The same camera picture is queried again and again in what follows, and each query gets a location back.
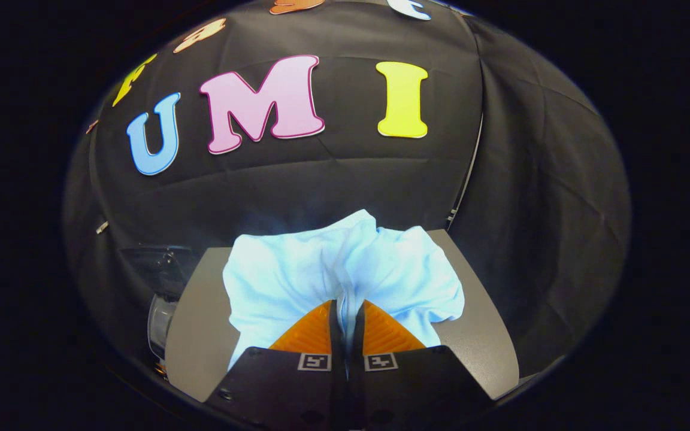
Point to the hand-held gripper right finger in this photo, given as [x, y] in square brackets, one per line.
[411, 395]

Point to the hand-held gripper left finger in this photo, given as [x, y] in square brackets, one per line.
[297, 395]

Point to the light blue shirt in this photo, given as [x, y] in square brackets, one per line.
[285, 275]

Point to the grey appliance box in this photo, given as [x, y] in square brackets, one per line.
[201, 335]

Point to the black backdrop cloth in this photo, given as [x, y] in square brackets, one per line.
[333, 179]

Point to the silver clip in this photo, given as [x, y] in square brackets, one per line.
[102, 227]

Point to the copper clip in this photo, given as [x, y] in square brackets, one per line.
[91, 126]

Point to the thin metal frame pole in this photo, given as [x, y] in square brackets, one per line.
[468, 173]

